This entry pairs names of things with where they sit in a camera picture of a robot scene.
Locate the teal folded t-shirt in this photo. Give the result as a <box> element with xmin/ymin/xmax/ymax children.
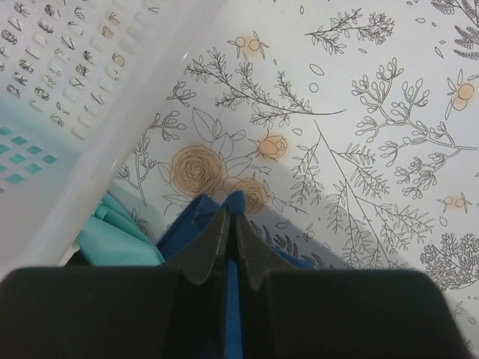
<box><xmin>76</xmin><ymin>193</ymin><xmax>165</xmax><ymax>266</ymax></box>

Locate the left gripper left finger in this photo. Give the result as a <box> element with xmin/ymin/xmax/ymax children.
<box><xmin>1</xmin><ymin>209</ymin><xmax>231</xmax><ymax>358</ymax></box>

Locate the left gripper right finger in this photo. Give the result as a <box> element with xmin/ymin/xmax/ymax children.
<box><xmin>235</xmin><ymin>215</ymin><xmax>470</xmax><ymax>358</ymax></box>

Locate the white plastic basket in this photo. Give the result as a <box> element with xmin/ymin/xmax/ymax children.
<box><xmin>1</xmin><ymin>1</ymin><xmax>222</xmax><ymax>276</ymax></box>

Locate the navy blue mickey t-shirt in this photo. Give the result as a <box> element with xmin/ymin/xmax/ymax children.
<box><xmin>159</xmin><ymin>191</ymin><xmax>320</xmax><ymax>358</ymax></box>

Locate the floral patterned table mat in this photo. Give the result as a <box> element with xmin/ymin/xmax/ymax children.
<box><xmin>111</xmin><ymin>1</ymin><xmax>478</xmax><ymax>358</ymax></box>

